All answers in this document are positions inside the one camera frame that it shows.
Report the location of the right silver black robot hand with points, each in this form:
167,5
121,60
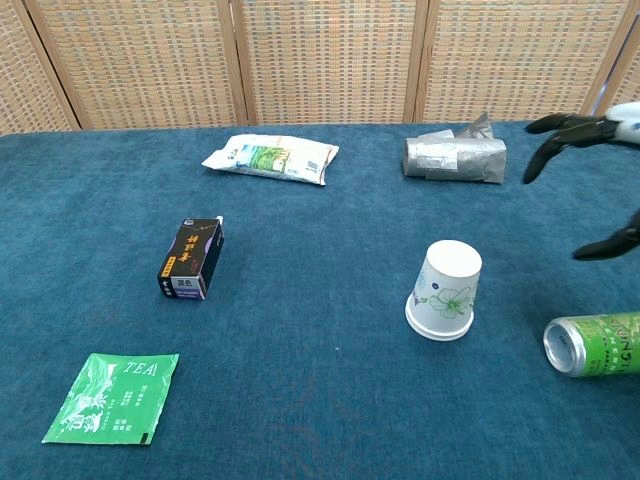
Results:
575,132

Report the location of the white floral paper cup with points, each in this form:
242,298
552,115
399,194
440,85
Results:
450,280
440,338

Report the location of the woven folding screen panel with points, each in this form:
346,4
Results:
631,75
140,60
25,75
515,60
325,60

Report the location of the silver foil bag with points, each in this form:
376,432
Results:
450,157

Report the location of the green drink can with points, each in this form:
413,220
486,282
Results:
600,345

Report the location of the white snack bag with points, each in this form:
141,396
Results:
270,157

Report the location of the black carton box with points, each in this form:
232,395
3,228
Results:
192,255

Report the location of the green tea sachet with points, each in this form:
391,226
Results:
110,400

